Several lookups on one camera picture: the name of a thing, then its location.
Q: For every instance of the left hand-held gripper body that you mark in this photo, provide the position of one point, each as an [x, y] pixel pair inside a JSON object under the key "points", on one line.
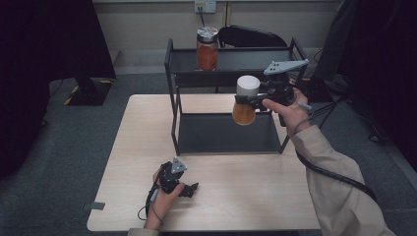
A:
{"points": [[168, 180]]}

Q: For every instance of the black equipment base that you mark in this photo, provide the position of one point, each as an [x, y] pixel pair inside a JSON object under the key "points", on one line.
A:
{"points": [[319, 90]]}

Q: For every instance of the black chair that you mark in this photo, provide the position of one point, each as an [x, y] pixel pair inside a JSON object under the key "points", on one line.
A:
{"points": [[249, 37]]}

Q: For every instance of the silver-lidded jar of orange food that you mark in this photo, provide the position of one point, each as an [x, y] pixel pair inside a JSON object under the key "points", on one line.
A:
{"points": [[207, 55]]}

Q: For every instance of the grey tape tab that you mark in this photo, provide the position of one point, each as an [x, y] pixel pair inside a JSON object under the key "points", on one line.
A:
{"points": [[95, 206]]}

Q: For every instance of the black two-tier metal shelf rack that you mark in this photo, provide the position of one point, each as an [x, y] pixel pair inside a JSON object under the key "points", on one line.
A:
{"points": [[223, 134]]}

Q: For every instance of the person's left hand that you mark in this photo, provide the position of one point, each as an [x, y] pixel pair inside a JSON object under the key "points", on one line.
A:
{"points": [[160, 206]]}

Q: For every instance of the white-lidded jar of orange food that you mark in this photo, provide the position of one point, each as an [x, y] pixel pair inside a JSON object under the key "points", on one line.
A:
{"points": [[245, 113]]}

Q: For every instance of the person's right hand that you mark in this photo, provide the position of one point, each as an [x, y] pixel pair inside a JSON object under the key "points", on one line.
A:
{"points": [[295, 114]]}

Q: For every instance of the black curtain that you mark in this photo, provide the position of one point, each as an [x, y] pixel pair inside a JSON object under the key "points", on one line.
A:
{"points": [[39, 65], [383, 72]]}

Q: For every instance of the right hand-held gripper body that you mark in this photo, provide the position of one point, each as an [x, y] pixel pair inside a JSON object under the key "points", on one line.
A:
{"points": [[282, 87]]}

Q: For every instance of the white wall socket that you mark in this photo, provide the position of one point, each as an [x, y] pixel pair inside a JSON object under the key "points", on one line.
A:
{"points": [[205, 6]]}

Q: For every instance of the black stand base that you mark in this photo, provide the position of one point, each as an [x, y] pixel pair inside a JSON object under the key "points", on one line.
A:
{"points": [[90, 93]]}

